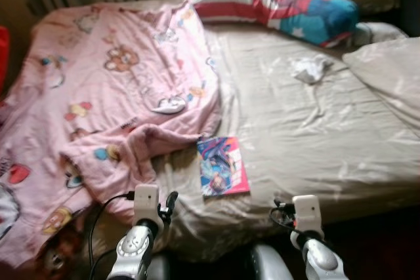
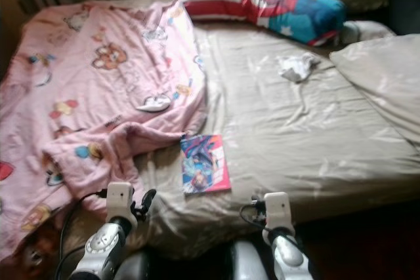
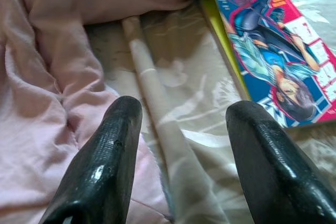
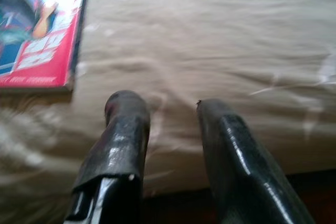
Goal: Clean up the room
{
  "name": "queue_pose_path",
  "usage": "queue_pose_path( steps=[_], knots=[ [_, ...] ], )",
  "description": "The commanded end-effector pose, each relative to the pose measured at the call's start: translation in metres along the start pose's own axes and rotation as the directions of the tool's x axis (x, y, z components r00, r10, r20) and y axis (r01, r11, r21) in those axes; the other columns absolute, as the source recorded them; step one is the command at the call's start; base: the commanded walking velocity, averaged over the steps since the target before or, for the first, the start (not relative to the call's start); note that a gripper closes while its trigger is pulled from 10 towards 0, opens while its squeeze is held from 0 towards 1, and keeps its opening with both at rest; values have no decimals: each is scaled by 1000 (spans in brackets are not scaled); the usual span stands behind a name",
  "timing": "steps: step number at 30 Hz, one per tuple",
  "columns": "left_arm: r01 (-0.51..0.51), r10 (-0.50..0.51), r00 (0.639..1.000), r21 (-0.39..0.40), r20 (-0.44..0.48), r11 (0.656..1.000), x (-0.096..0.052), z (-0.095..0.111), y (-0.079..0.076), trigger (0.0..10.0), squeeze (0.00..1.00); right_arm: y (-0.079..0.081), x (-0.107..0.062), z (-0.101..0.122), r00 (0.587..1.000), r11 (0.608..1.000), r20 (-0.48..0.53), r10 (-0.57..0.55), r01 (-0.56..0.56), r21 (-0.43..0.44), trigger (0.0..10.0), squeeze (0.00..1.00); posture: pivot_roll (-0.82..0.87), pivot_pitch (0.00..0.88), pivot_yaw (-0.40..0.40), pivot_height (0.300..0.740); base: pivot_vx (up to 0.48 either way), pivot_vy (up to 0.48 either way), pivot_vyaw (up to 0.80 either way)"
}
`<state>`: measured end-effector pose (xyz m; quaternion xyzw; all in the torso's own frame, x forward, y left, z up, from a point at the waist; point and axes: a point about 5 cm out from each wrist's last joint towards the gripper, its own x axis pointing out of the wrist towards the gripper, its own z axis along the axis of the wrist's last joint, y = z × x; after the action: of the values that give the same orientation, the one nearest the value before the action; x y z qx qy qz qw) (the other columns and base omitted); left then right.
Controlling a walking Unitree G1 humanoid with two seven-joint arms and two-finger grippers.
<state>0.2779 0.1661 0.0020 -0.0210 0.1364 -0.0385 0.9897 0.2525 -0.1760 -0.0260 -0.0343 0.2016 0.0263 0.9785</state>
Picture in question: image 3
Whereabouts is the pink fleece quilt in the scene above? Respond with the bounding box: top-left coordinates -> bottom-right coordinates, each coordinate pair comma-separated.
0,0 -> 218,224

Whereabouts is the colourful manga comic book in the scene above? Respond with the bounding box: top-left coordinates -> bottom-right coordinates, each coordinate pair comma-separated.
212,0 -> 336,130

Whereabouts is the white rolled paper tube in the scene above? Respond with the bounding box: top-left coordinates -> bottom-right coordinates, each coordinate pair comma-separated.
121,16 -> 186,156

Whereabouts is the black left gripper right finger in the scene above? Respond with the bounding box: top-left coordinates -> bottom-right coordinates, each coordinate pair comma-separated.
226,100 -> 336,224

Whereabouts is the yellow green book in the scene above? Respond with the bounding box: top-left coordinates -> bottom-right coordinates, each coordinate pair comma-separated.
198,0 -> 253,102

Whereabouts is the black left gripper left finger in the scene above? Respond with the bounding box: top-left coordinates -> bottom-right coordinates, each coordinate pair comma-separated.
39,95 -> 143,224

